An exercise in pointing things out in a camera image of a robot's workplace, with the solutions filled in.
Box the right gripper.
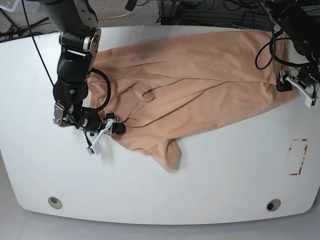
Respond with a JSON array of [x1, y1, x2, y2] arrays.
[[74, 112, 126, 135]]

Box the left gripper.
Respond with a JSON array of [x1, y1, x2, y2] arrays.
[[276, 67, 320, 92]]

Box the peach T-shirt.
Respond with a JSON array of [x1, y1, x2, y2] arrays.
[[93, 31, 297, 171]]

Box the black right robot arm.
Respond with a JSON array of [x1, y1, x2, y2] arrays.
[[40, 0, 111, 134]]

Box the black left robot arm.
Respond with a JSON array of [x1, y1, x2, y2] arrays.
[[256, 0, 320, 92]]

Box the red tape rectangle marking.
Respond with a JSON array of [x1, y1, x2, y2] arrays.
[[286, 138, 309, 176]]

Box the black tripod stand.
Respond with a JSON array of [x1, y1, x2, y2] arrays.
[[0, 16, 49, 40]]

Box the translucent plastic storage box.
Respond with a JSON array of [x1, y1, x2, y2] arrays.
[[0, 0, 40, 13]]

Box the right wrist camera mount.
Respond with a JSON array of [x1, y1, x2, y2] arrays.
[[82, 118, 120, 156]]

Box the left table cable grommet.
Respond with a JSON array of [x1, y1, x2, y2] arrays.
[[48, 196, 63, 210]]

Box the table cable grommet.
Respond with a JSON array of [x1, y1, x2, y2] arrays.
[[266, 199, 281, 212], [48, 196, 63, 210]]

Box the yellow cable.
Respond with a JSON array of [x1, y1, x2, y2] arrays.
[[97, 7, 132, 22]]

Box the right table cable grommet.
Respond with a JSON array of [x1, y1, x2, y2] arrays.
[[266, 199, 281, 212]]

